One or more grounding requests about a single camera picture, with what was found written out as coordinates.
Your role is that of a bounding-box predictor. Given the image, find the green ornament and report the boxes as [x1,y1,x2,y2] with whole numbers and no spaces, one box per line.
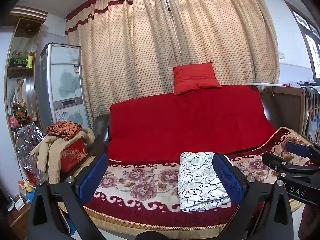
[10,50,28,67]

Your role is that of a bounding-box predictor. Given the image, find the red sofa cover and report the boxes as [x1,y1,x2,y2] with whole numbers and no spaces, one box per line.
[107,85,277,162]

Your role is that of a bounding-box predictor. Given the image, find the colourful plastic toys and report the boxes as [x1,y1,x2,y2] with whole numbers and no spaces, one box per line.
[19,177,37,195]

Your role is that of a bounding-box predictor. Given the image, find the red pillow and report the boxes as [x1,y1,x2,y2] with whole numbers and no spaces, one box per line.
[172,61,222,96]

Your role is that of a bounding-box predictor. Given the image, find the white flat board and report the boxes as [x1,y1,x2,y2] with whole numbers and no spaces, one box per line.
[244,81,274,87]

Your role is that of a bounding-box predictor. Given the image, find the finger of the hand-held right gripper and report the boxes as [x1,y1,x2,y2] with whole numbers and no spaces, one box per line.
[286,141,320,159]
[261,152,320,179]

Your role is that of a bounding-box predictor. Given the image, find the framed wall picture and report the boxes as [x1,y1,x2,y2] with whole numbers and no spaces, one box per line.
[284,0,320,82]

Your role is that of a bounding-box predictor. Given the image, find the wooden side table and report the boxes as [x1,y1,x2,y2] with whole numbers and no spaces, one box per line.
[4,192,34,240]

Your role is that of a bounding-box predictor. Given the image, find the artificial flower bouquet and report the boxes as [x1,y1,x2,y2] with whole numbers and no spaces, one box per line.
[11,100,30,125]

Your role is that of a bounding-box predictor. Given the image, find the beige jacket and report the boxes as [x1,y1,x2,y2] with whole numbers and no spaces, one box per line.
[30,127,96,184]

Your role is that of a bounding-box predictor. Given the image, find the standing air conditioner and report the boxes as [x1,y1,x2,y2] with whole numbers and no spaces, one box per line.
[35,43,92,130]

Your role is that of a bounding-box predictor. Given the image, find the person's right forearm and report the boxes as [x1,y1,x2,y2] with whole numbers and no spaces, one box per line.
[301,202,320,240]

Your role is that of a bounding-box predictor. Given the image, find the floral red-bordered blanket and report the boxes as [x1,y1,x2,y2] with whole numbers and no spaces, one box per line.
[56,126,320,233]

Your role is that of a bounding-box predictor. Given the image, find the white crackle-print coat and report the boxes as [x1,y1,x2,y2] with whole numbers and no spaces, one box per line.
[177,151,234,212]

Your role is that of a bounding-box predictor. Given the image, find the clear cellophane wrap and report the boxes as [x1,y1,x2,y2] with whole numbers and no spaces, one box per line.
[15,122,47,180]

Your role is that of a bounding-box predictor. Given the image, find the beige dotted curtain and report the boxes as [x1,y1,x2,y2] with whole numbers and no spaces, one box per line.
[64,0,280,123]

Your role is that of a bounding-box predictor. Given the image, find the wooden shelf cabinet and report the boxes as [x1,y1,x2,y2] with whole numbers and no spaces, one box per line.
[4,6,48,180]

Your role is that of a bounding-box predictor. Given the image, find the wooden crib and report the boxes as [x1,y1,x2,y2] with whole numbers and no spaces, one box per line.
[260,85,320,145]

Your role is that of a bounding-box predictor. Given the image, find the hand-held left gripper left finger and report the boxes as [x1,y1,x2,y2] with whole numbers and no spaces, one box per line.
[27,152,109,240]

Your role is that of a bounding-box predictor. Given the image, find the orange patterned folded cloth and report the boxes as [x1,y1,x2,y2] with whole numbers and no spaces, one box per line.
[46,121,83,141]

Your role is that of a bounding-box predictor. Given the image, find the dark cloth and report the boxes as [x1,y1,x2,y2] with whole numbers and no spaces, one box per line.
[296,80,320,88]

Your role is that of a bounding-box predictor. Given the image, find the red gift box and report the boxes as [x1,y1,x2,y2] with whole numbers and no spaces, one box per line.
[60,138,88,173]

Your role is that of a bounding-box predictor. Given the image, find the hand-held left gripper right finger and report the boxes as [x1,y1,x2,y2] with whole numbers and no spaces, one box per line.
[212,152,295,240]

